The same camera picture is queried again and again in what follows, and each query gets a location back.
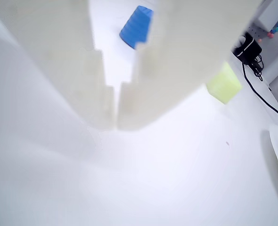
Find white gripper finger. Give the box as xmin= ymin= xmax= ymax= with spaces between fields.
xmin=0 ymin=0 xmax=116 ymax=130
xmin=116 ymin=0 xmax=265 ymax=131

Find pale yellow-green foam block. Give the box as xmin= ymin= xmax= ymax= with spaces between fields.
xmin=205 ymin=61 xmax=243 ymax=105

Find blue ribbed cup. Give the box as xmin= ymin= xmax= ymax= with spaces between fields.
xmin=119 ymin=5 xmax=154 ymax=50

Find black desktop speaker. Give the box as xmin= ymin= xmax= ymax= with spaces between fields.
xmin=232 ymin=32 xmax=263 ymax=65

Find grey perforated panel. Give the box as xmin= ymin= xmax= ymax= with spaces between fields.
xmin=246 ymin=25 xmax=271 ymax=40

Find white box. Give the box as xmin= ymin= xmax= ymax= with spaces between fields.
xmin=257 ymin=0 xmax=278 ymax=32

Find tangled black speaker cables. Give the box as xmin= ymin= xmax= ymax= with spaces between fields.
xmin=247 ymin=54 xmax=264 ymax=82

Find long black cable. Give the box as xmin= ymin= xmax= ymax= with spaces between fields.
xmin=241 ymin=61 xmax=278 ymax=124

